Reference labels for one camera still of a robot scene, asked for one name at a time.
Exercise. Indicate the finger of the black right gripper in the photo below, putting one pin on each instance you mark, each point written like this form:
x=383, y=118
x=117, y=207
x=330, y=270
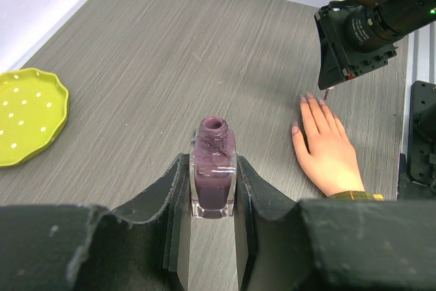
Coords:
x=332, y=46

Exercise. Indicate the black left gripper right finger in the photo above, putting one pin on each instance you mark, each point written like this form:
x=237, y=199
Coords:
x=330, y=244

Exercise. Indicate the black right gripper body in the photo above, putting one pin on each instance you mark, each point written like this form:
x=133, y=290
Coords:
x=370, y=42

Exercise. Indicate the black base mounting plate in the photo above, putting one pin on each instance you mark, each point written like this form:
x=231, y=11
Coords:
x=417, y=166

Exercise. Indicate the green polka dot dish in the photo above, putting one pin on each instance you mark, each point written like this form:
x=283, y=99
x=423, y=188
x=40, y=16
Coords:
x=34, y=111

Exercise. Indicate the mannequin hand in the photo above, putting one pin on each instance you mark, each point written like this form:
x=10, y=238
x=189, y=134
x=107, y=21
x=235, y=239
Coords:
x=324, y=151

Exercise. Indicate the purple nail polish bottle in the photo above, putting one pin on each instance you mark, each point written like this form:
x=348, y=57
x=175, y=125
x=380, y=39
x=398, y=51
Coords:
x=213, y=169

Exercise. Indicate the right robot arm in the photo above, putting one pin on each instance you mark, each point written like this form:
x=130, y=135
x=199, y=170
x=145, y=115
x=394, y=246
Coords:
x=401, y=16

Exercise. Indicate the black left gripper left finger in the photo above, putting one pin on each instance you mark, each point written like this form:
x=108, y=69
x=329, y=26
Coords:
x=141, y=245

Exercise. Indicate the yellow plaid shirt sleeve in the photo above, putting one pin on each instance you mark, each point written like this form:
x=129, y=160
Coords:
x=357, y=195

